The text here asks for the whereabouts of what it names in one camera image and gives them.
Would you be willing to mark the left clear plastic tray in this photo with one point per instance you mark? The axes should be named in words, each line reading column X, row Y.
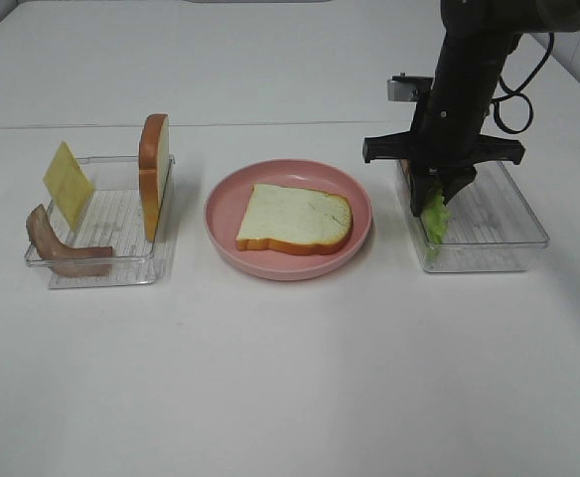
column 112, row 217

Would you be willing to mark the yellow cheese slice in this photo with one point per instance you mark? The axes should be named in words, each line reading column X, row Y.
column 68, row 186

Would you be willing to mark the clear plastic tray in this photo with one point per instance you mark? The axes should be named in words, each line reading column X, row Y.
column 112, row 217
column 492, row 227

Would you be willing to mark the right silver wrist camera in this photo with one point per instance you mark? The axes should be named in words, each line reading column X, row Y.
column 407, row 88

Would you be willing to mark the pink round plate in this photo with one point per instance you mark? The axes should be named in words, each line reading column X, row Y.
column 227, row 203

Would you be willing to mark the green lettuce leaf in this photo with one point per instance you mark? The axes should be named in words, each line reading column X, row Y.
column 435, row 219

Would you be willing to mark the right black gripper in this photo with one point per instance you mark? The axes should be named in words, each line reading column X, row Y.
column 445, row 134

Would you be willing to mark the upright bread slice left tray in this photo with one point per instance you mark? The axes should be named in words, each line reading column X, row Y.
column 153, row 166

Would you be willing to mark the pale pink bacon strip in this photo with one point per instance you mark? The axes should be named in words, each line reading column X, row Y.
column 44, row 239

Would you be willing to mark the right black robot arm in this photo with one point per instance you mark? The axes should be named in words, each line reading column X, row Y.
column 481, row 34

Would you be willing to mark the white bread slice brown crust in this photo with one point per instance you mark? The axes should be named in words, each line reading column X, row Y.
column 294, row 221

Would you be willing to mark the reddish brown bacon strip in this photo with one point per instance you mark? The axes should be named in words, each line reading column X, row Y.
column 405, row 165

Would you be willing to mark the right clear plastic tray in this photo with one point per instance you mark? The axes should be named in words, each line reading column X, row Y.
column 492, row 227

